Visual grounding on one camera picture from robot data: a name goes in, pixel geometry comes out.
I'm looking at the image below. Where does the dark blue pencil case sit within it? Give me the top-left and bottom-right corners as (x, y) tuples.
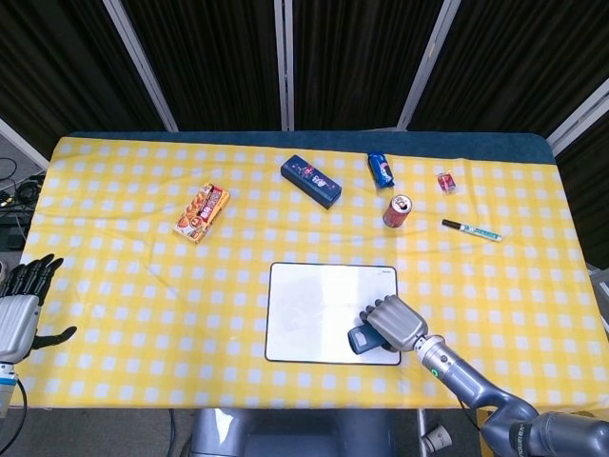
(280, 153), (344, 210)

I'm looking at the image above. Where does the red soda can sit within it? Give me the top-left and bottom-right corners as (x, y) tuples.
(383, 192), (413, 229)

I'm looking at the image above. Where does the white board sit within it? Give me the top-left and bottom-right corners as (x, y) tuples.
(264, 261), (403, 367)

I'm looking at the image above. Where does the white paper cup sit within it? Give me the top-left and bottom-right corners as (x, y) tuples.
(422, 423), (454, 457)

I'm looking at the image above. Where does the grey black left robot hand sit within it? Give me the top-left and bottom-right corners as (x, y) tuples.
(0, 253), (78, 366)

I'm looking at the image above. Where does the black marker pen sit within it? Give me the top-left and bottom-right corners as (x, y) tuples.
(441, 218), (503, 243)

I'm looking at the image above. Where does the orange yellow snack box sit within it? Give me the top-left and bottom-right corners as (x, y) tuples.
(172, 183), (231, 246)

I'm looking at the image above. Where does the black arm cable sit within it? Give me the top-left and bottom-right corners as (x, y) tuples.
(13, 375), (29, 410)

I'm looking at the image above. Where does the grey robot torso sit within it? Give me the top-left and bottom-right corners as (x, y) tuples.
(187, 407), (420, 457)

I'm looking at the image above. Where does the yellow white checkered tablecloth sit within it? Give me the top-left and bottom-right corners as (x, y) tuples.
(9, 136), (600, 410)

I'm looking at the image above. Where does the black cable bundle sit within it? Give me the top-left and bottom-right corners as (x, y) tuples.
(0, 156), (47, 251)

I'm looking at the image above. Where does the small red candy packet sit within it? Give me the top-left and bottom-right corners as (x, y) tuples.
(435, 170), (459, 195)

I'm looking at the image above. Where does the white partition frame post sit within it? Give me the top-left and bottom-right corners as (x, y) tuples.
(102, 0), (180, 132)
(273, 0), (297, 132)
(0, 116), (50, 170)
(397, 0), (462, 130)
(545, 78), (609, 156)

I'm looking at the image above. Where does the blue cookie packet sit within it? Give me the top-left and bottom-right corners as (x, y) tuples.
(366, 151), (396, 189)

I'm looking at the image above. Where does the blue eraser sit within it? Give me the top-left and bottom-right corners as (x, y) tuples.
(346, 323), (389, 357)

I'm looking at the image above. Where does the grey equipment box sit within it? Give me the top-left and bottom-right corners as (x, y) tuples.
(589, 268), (609, 334)

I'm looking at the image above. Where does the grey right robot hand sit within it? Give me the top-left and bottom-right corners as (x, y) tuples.
(357, 294), (429, 353)

